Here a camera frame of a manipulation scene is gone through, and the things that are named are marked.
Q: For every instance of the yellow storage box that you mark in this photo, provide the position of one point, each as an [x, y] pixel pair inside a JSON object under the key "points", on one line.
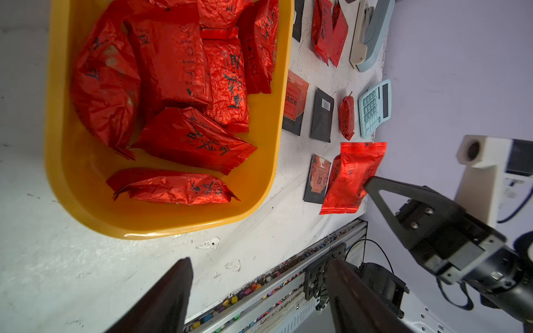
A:
{"points": [[78, 165]]}

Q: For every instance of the red foil tea bags pile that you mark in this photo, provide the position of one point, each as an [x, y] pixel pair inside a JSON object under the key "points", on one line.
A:
{"points": [[172, 78]]}

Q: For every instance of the light blue stapler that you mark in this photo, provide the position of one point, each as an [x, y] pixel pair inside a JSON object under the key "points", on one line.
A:
{"points": [[371, 28]]}

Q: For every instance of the light blue calculator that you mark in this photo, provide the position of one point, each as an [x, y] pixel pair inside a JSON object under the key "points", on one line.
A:
{"points": [[374, 108]]}

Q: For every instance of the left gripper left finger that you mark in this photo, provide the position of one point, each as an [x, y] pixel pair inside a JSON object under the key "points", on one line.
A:
{"points": [[163, 308]]}

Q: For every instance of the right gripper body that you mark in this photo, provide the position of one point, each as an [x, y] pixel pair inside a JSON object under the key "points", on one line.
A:
{"points": [[444, 239]]}

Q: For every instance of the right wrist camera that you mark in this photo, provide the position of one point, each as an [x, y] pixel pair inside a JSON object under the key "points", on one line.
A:
{"points": [[489, 162]]}

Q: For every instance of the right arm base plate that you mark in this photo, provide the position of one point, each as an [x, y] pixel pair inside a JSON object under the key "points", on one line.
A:
{"points": [[387, 288]]}

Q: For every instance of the black red label tea bag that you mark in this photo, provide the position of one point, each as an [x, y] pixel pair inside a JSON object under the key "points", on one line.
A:
{"points": [[295, 100]]}

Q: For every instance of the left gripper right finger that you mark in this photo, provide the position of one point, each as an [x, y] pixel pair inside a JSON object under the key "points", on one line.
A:
{"points": [[353, 307]]}

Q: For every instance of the black tea bag barcode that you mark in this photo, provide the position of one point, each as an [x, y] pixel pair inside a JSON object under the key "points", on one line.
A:
{"points": [[298, 19]]}

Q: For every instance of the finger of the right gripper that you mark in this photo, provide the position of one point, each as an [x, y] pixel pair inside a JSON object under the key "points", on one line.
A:
{"points": [[413, 212]]}

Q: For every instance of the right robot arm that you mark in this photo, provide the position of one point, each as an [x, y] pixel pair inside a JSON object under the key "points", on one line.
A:
{"points": [[505, 280]]}

